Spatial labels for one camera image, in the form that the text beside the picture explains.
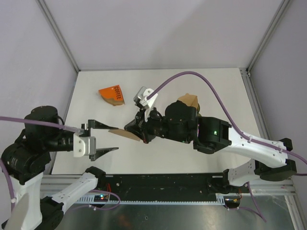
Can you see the brown paper coffee filter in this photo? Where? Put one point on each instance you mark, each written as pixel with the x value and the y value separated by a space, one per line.
pixel 189 100

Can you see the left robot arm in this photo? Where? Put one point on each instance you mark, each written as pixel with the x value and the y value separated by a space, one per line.
pixel 24 162

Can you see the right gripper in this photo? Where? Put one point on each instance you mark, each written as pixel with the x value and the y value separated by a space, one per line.
pixel 140 126

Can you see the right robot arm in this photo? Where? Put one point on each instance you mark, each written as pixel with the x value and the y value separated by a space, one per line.
pixel 181 123

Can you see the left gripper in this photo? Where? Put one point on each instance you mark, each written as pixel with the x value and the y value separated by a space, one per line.
pixel 94 123

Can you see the orange coffee filter box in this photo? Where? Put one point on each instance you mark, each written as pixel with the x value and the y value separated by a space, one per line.
pixel 112 95

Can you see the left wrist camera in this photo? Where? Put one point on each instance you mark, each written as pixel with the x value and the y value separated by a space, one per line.
pixel 83 146

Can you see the dark green dripper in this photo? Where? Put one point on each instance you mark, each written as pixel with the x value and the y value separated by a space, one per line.
pixel 198 110

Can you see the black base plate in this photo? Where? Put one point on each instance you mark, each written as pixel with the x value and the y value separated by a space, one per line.
pixel 168 186

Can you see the grey cable duct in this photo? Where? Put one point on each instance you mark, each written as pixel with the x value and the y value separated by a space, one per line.
pixel 153 199

